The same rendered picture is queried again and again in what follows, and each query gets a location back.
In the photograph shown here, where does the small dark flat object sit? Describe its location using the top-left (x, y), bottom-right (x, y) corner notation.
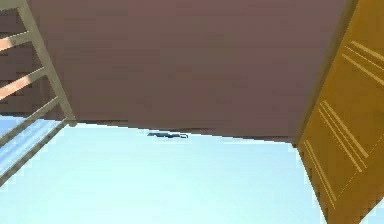
top-left (146, 131), bottom-right (189, 140)

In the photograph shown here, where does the beige wooden slatted frame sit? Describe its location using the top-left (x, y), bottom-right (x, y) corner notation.
top-left (0, 0), bottom-right (78, 188)

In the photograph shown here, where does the orange wooden room door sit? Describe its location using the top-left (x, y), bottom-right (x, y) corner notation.
top-left (293, 0), bottom-right (384, 224)

